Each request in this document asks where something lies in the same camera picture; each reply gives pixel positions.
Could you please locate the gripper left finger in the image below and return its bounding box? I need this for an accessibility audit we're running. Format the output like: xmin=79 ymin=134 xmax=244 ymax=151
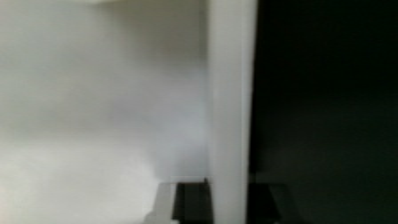
xmin=144 ymin=180 xmax=212 ymax=224

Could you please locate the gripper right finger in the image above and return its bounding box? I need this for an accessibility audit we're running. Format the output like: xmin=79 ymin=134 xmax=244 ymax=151
xmin=248 ymin=174 xmax=310 ymax=224

